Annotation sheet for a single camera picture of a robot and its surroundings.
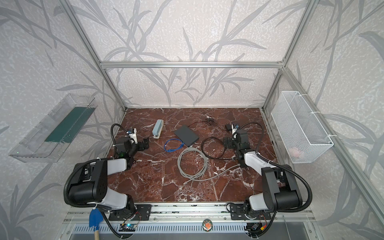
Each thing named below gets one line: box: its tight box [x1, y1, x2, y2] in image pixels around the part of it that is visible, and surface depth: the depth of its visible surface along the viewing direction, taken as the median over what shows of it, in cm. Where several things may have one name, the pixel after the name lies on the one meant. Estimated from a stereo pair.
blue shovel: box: [89, 208, 104, 240], surface depth 72 cm
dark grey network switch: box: [174, 125, 200, 147], surface depth 107 cm
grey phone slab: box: [152, 119, 164, 139], surface depth 105 cm
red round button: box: [202, 219, 213, 232], surface depth 71 cm
